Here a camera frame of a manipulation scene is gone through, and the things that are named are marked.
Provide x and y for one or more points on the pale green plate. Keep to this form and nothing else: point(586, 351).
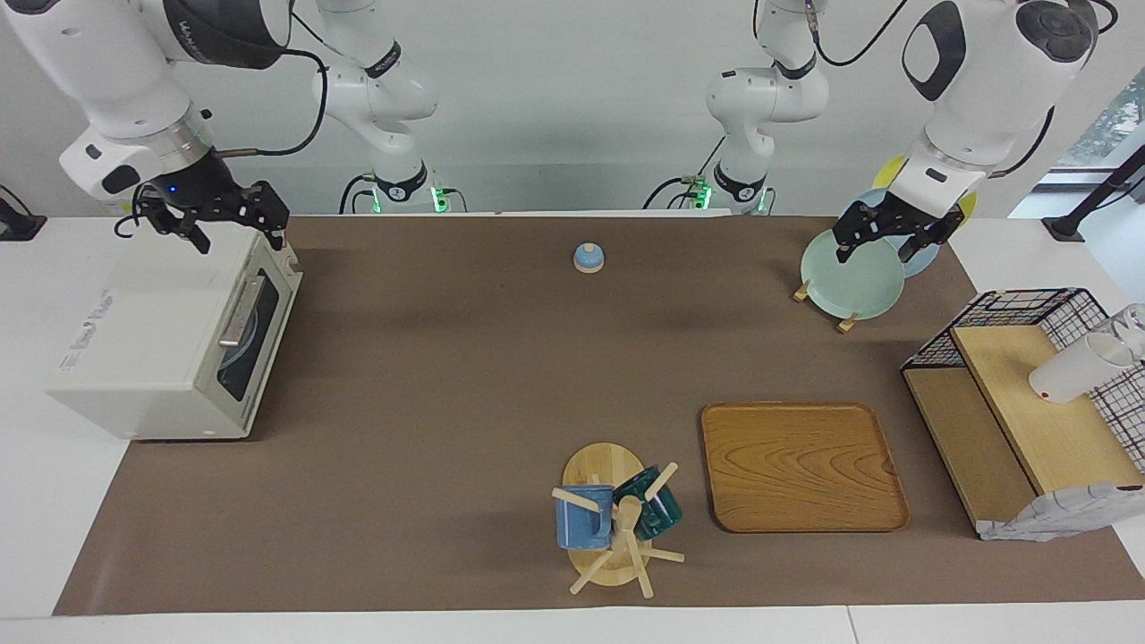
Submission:
point(850, 286)

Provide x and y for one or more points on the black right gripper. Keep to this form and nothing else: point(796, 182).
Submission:
point(210, 192)

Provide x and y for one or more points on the light blue plate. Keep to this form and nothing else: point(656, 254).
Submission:
point(241, 353)

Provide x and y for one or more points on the wooden mug tree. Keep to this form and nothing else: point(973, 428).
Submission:
point(604, 465)

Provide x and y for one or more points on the grey white cloth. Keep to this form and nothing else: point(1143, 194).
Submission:
point(1055, 514)

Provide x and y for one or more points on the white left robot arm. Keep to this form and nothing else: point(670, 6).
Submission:
point(984, 80)

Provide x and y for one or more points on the clear drinking glass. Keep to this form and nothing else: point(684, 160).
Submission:
point(1134, 320)

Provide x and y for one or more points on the wooden plate rack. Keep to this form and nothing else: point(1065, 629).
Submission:
point(846, 324)

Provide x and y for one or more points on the white toaster oven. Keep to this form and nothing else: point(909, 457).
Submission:
point(134, 340)

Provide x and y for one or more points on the black angled clamp stand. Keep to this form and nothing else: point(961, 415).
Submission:
point(1064, 228)

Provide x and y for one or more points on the blue mug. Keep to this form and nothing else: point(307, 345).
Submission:
point(581, 523)

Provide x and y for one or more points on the small blue domed bell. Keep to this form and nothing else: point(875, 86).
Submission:
point(589, 259)

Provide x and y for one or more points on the dark green mug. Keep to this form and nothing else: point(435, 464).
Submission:
point(660, 512)

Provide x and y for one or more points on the black table clamp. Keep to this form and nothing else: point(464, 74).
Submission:
point(18, 228)

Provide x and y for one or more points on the yellow plate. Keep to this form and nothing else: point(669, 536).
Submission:
point(888, 170)

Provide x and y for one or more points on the wooden serving tray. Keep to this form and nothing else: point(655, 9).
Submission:
point(760, 474)

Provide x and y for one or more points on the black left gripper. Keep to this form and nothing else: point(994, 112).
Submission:
point(899, 216)

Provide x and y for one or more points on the pale blue racked plate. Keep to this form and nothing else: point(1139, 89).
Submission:
point(923, 261)

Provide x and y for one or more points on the brown table mat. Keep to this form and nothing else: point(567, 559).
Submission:
point(402, 447)

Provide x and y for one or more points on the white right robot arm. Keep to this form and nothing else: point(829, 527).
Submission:
point(116, 72)

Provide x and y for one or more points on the white plastic cup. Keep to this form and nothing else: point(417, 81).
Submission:
point(1073, 371)

